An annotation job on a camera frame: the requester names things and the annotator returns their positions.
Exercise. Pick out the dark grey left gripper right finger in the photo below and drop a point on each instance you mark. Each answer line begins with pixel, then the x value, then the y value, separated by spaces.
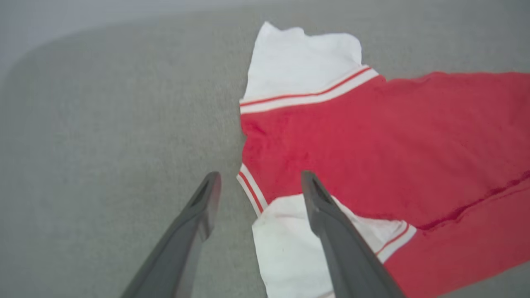
pixel 352 265

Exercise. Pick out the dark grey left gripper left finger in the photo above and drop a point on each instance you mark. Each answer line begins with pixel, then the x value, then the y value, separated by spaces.
pixel 174 265

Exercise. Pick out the red and white shirt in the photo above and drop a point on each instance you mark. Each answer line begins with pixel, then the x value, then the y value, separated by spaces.
pixel 372 145

